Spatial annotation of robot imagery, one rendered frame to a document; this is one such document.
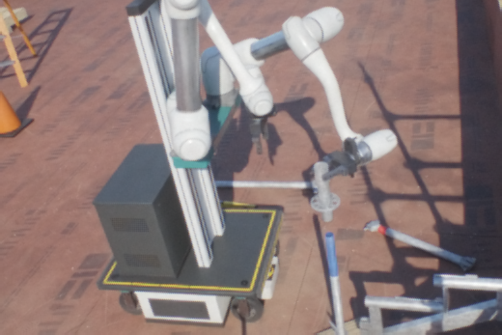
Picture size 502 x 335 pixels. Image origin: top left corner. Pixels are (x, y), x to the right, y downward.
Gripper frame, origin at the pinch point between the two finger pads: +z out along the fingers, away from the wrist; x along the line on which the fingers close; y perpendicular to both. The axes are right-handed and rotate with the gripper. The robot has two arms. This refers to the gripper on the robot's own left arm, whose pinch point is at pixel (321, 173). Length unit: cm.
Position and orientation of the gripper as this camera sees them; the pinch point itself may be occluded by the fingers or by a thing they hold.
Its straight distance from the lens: 226.3
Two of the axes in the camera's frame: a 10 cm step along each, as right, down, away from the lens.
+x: -5.1, -3.6, 7.8
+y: 1.6, 8.5, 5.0
